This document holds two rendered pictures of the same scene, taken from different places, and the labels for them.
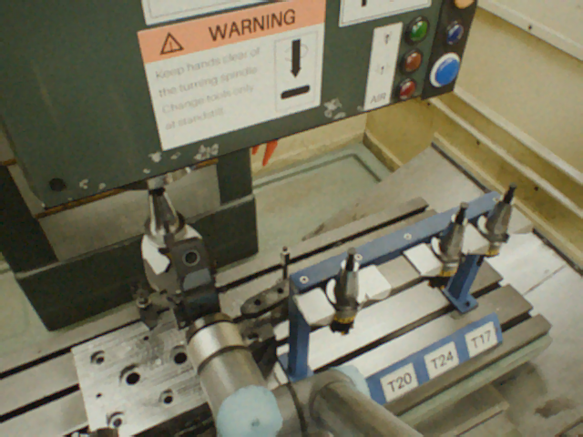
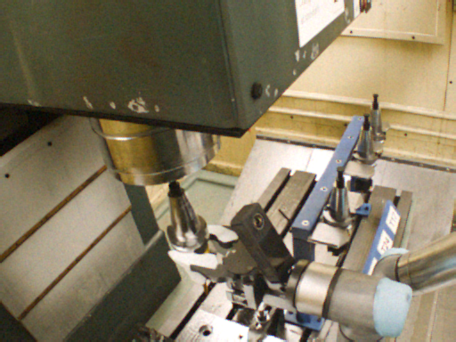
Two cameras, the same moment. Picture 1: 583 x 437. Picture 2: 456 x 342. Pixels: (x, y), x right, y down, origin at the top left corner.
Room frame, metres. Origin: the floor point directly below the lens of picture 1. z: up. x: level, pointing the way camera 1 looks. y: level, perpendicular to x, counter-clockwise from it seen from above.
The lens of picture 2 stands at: (0.09, 0.32, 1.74)
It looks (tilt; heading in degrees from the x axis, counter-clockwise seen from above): 34 degrees down; 333
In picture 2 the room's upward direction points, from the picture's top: 11 degrees counter-clockwise
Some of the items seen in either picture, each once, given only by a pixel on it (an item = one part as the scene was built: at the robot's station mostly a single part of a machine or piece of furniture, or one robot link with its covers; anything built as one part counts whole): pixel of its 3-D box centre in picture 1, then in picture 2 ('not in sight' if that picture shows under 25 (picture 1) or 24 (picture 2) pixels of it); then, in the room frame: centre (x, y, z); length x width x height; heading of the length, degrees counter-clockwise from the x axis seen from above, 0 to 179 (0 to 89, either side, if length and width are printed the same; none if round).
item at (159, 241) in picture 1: (166, 228); (188, 232); (0.53, 0.19, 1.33); 0.06 x 0.06 x 0.03
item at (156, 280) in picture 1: (164, 275); (220, 267); (0.46, 0.18, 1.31); 0.09 x 0.05 x 0.02; 40
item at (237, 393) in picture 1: (240, 399); (369, 304); (0.27, 0.06, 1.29); 0.11 x 0.08 x 0.09; 27
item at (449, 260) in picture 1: (448, 249); (365, 157); (0.59, -0.30, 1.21); 0.06 x 0.06 x 0.03
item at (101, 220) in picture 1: (121, 157); (61, 234); (0.93, 0.39, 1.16); 0.48 x 0.05 x 0.51; 117
